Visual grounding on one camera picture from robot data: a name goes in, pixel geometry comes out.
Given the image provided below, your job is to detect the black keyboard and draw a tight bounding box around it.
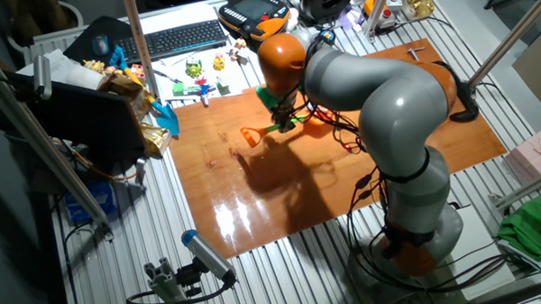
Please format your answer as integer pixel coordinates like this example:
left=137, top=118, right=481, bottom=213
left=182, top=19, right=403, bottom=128
left=112, top=18, right=228, bottom=66

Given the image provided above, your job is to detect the gold foil bag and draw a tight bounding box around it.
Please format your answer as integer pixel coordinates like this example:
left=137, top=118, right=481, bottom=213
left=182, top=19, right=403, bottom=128
left=141, top=121, right=172, bottom=157

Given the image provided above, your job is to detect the black monitor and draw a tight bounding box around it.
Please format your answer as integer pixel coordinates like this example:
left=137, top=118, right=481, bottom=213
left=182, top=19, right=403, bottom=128
left=5, top=68, right=148, bottom=165

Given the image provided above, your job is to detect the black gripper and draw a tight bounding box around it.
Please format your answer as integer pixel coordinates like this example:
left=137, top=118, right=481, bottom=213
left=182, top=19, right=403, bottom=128
left=276, top=100, right=298, bottom=134

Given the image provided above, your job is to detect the gold ornament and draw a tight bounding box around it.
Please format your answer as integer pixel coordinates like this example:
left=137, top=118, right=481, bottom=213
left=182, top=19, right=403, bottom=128
left=404, top=0, right=436, bottom=21

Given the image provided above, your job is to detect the blue packet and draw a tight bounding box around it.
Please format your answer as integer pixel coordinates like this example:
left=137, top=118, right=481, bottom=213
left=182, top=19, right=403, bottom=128
left=63, top=179, right=119, bottom=224

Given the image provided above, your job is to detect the silver camera with blue end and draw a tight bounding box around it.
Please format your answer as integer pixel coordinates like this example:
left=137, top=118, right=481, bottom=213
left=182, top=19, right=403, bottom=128
left=180, top=227, right=238, bottom=287

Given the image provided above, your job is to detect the white paper sheet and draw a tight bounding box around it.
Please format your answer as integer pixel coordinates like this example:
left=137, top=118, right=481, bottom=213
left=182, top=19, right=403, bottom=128
left=138, top=1, right=261, bottom=103

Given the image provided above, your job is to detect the orange toy shovel green handle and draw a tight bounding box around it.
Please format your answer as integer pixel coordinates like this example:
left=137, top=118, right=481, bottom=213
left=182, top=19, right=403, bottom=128
left=238, top=108, right=340, bottom=150

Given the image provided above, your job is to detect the green frog toy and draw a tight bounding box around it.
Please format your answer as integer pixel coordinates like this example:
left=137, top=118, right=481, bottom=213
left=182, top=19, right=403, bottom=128
left=184, top=57, right=205, bottom=79

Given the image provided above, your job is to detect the white round toy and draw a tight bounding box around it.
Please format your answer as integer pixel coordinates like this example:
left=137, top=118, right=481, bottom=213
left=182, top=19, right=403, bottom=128
left=286, top=6, right=300, bottom=33

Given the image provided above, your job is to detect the pink gift box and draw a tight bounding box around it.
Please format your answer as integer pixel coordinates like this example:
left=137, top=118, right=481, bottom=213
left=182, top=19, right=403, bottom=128
left=503, top=131, right=541, bottom=184

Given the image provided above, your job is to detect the black cable with inline adapter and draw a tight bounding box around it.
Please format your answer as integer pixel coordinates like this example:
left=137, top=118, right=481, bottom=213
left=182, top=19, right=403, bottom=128
left=345, top=161, right=511, bottom=299
left=350, top=174, right=510, bottom=294

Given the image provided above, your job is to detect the black round spool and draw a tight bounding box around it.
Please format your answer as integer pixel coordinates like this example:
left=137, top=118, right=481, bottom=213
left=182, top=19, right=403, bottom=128
left=298, top=0, right=358, bottom=26

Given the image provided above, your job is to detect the black gripper cable bundle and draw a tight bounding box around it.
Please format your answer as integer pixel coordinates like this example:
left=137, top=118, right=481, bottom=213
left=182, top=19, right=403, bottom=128
left=288, top=31, right=366, bottom=157

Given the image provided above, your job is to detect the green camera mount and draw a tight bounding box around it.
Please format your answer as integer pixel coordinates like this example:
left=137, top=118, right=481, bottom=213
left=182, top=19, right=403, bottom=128
left=254, top=84, right=282, bottom=114

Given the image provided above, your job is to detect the small green white toy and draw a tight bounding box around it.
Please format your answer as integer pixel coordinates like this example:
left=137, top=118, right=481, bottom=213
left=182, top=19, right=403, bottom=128
left=215, top=76, right=232, bottom=96

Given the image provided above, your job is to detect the aluminium frame post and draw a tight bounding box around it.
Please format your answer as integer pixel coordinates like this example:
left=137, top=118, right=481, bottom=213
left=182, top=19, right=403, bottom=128
left=362, top=0, right=397, bottom=38

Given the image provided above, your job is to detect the short aluminium profile stub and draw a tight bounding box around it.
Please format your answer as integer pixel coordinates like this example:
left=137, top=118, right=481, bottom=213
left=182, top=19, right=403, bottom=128
left=142, top=256, right=198, bottom=304

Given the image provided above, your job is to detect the black curved hose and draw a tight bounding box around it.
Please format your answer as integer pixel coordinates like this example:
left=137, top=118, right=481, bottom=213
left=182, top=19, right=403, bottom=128
left=434, top=58, right=481, bottom=123

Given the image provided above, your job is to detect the green cloth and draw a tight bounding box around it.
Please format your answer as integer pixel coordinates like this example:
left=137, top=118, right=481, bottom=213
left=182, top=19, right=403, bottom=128
left=496, top=187, right=541, bottom=263

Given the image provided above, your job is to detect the blue toy shovel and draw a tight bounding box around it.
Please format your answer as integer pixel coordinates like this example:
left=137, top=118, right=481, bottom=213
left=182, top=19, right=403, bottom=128
left=108, top=43, right=180, bottom=140

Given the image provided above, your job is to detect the colourful puzzle cube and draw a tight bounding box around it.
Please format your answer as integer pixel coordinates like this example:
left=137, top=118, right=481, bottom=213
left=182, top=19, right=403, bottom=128
left=129, top=62, right=147, bottom=81

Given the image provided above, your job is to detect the brown white figure toy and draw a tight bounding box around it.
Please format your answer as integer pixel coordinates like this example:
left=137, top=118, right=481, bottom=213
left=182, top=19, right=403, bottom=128
left=228, top=37, right=251, bottom=67

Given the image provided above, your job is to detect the wooden pole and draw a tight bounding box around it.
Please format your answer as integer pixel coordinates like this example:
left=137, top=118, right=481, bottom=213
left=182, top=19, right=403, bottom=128
left=122, top=0, right=161, bottom=102

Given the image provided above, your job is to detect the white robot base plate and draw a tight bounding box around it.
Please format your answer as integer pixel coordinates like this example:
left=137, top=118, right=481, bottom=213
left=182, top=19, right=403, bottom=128
left=447, top=201, right=517, bottom=301

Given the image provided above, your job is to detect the black mouse pad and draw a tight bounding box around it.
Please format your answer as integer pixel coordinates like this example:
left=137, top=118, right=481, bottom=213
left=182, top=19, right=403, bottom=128
left=62, top=14, right=135, bottom=65

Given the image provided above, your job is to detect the metal T-handle key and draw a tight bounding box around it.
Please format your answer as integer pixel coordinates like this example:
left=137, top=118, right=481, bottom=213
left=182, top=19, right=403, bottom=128
left=406, top=45, right=428, bottom=63

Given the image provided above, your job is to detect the red blue plane toy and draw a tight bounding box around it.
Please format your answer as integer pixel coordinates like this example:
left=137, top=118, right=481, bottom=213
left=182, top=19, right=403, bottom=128
left=194, top=77, right=217, bottom=106

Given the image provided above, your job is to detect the black orange teach pendant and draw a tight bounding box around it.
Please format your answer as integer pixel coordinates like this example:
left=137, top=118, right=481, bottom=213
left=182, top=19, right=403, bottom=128
left=217, top=0, right=291, bottom=41

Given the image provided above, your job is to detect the grey computer mouse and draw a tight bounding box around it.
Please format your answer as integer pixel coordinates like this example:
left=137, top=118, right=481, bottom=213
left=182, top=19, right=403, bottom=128
left=91, top=34, right=110, bottom=57

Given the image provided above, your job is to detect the black camera cable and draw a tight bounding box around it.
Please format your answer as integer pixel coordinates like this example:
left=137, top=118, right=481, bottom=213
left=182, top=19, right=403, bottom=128
left=124, top=279, right=237, bottom=304

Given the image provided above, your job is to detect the long aluminium profile beam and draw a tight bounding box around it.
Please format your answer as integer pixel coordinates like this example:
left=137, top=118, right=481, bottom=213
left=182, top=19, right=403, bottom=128
left=465, top=0, right=541, bottom=90
left=0, top=58, right=113, bottom=235

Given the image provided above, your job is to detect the red button box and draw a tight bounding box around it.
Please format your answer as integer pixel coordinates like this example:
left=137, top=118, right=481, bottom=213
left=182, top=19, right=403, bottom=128
left=377, top=7, right=398, bottom=30

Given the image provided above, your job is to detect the green plastic toy piece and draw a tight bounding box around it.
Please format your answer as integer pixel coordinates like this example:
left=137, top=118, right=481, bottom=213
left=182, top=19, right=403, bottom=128
left=171, top=80, right=202, bottom=96

